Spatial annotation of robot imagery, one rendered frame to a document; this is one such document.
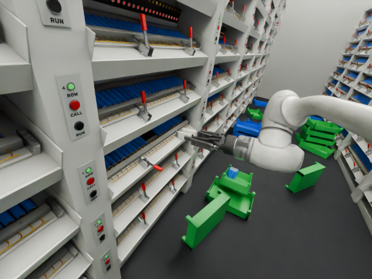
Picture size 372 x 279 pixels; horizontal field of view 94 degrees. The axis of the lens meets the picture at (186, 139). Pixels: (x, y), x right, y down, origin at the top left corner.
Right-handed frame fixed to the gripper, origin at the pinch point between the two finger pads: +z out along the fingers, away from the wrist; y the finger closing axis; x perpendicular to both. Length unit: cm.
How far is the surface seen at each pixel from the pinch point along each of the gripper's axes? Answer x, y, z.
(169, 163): 24.5, -8.4, 14.8
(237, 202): 64, -39, -22
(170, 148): 8.2, 1.2, 7.9
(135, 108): -13.8, 16.5, 11.1
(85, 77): -26.3, 37.2, 2.6
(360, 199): 70, -95, -106
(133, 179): 8.5, 25.1, 7.5
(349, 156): 59, -148, -107
